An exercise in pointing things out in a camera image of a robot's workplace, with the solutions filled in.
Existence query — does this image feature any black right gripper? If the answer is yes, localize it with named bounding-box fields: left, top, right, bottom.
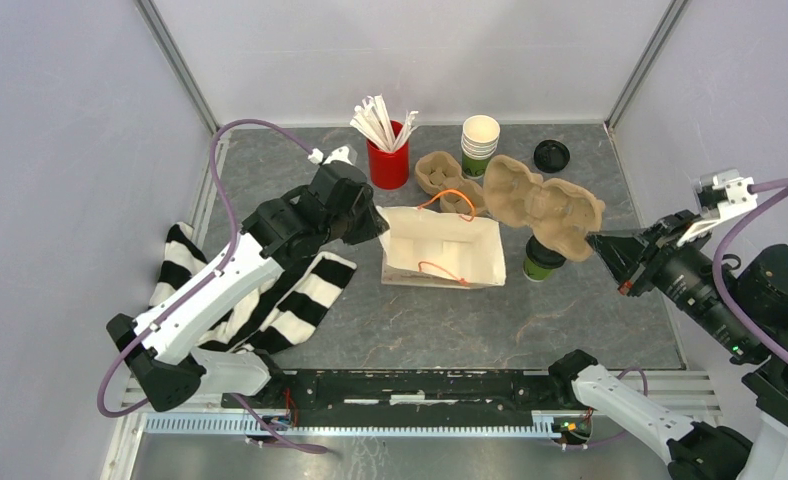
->
left=585, top=202, right=768, bottom=353

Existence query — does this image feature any brown pulp cup carrier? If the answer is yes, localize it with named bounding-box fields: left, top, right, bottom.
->
left=483, top=155, right=605, bottom=262

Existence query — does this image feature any beige paper gift bag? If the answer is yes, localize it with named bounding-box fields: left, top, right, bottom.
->
left=377, top=189, right=506, bottom=290

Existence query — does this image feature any black plastic cup lid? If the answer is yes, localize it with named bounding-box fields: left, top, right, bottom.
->
left=526, top=236, right=567, bottom=270

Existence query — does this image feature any green paper coffee cup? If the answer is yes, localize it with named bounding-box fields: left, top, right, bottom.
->
left=523, top=257, right=553, bottom=282

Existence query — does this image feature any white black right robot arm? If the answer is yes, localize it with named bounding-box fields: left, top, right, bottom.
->
left=547, top=211, right=788, bottom=479

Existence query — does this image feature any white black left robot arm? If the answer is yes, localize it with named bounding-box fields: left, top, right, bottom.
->
left=106, top=160, right=388, bottom=412

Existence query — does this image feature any red straw holder cup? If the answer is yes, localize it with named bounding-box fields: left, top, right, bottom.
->
left=366, top=139, right=410, bottom=190

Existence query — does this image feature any white wrapped straws bundle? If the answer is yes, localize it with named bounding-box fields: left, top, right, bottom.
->
left=349, top=95, right=419, bottom=153

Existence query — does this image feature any black white striped cloth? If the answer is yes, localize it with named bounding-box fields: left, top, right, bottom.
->
left=148, top=222, right=357, bottom=354

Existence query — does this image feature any stack of black lids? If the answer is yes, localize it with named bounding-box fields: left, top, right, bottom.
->
left=533, top=139, right=571, bottom=174

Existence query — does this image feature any stack of paper cups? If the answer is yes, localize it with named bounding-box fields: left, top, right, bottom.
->
left=461, top=114, right=501, bottom=179

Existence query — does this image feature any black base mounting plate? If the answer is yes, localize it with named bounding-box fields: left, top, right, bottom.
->
left=246, top=369, right=587, bottom=427

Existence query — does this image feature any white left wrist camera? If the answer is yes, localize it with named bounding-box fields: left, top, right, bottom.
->
left=307, top=145, right=358, bottom=166

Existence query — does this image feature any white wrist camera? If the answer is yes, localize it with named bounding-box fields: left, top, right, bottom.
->
left=677, top=169, right=758, bottom=247
left=307, top=145, right=358, bottom=166

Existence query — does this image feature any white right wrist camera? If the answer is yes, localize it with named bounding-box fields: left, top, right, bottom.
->
left=677, top=169, right=758, bottom=247

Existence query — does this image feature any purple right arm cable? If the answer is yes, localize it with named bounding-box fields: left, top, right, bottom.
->
left=562, top=176, right=788, bottom=450

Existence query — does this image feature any white slotted cable duct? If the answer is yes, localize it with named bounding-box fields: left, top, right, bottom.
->
left=143, top=412, right=560, bottom=440

